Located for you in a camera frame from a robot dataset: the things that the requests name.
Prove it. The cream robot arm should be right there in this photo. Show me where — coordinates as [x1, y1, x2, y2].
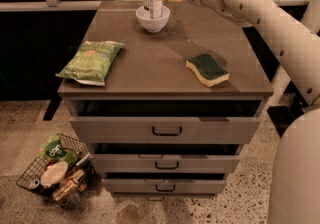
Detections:
[168, 0, 320, 224]

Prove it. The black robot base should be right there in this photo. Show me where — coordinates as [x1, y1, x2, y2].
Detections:
[267, 93, 307, 136]

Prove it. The white ceramic bowl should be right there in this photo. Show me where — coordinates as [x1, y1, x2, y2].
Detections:
[136, 6, 170, 33]

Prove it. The white bowl in basket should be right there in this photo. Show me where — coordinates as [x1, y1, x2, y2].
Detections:
[40, 161, 68, 187]

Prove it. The brown bottle in basket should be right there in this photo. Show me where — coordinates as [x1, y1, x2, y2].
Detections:
[52, 169, 85, 203]

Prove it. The green yellow sponge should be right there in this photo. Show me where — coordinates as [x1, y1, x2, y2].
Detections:
[185, 54, 229, 87]

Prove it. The grey drawer cabinet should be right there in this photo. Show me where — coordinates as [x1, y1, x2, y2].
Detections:
[57, 0, 275, 197]

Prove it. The green chip bag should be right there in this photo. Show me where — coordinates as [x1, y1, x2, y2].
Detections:
[56, 41, 124, 86]

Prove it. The top grey drawer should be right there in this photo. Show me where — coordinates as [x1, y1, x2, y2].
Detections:
[68, 99, 263, 145]

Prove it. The grey drawer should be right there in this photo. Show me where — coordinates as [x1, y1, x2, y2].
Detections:
[102, 173, 226, 195]
[68, 99, 263, 145]
[91, 143, 240, 174]

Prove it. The middle grey drawer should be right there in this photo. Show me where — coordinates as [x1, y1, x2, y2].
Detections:
[91, 143, 240, 174]

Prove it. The green snack bag in basket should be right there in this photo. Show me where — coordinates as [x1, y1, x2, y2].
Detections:
[36, 134, 78, 167]

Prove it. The bottom grey drawer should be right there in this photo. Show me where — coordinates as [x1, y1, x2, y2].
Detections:
[102, 173, 226, 195]

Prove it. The soda can in basket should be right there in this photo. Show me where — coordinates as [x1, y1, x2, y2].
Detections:
[28, 179, 41, 192]

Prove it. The black wire basket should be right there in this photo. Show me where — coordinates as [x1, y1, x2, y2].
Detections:
[16, 134, 95, 209]

